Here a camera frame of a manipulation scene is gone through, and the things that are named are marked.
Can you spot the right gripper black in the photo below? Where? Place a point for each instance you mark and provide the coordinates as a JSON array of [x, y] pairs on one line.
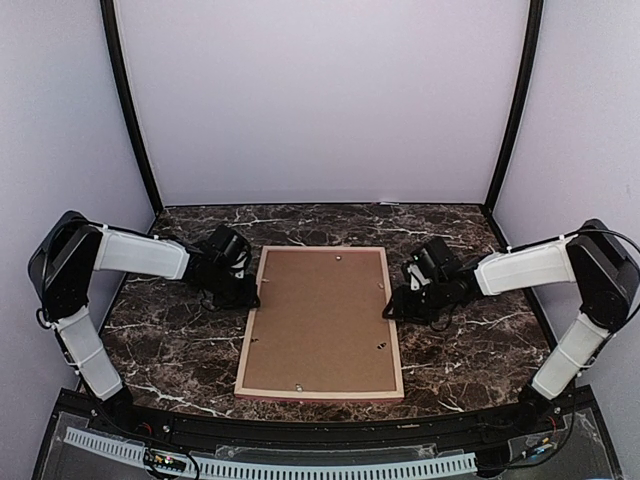
[[403, 309]]

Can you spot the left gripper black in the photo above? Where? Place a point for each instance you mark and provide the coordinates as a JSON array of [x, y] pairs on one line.
[[248, 300]]

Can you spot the brown cardboard backing board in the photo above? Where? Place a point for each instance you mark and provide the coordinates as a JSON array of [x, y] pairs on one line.
[[320, 320]]

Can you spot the pink wooden picture frame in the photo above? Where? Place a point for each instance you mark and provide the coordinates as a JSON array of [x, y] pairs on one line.
[[320, 395]]

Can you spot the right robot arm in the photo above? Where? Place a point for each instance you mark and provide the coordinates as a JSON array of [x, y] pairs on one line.
[[600, 265]]

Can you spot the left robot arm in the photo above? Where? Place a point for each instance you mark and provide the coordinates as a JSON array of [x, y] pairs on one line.
[[63, 268]]

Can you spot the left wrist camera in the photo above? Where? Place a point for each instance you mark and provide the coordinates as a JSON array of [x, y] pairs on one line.
[[240, 267]]

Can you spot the black front rail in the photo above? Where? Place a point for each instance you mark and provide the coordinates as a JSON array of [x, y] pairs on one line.
[[487, 430]]

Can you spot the white slotted cable duct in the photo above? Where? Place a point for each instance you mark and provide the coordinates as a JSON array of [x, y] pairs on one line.
[[135, 454]]

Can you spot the left black corner post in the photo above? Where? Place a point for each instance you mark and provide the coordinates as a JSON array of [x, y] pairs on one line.
[[128, 109]]

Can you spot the black corner post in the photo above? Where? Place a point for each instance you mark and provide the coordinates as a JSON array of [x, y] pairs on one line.
[[128, 109], [521, 89]]

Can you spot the right black corner post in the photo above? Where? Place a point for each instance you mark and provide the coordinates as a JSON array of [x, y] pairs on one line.
[[521, 89]]

